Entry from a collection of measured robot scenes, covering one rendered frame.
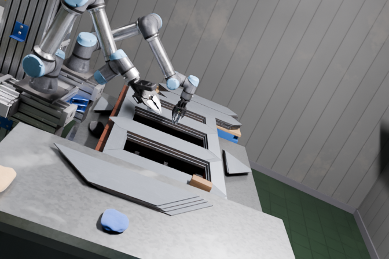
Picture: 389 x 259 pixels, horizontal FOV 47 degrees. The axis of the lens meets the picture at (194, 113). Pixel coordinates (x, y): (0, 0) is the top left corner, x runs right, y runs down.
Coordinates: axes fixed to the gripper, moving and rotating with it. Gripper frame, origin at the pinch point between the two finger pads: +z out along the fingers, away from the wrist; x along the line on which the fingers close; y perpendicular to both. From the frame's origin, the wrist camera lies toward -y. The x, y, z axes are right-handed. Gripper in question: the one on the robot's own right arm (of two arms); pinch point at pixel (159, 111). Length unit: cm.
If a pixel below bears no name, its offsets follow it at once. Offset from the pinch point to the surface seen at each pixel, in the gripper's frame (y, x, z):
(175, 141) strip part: 62, -35, 29
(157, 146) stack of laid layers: 60, -20, 23
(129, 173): -8.9, 36.0, 12.1
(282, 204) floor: 176, -167, 179
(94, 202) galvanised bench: -21, 59, 9
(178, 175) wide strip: 33, -5, 38
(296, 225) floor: 151, -146, 192
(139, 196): -20, 43, 20
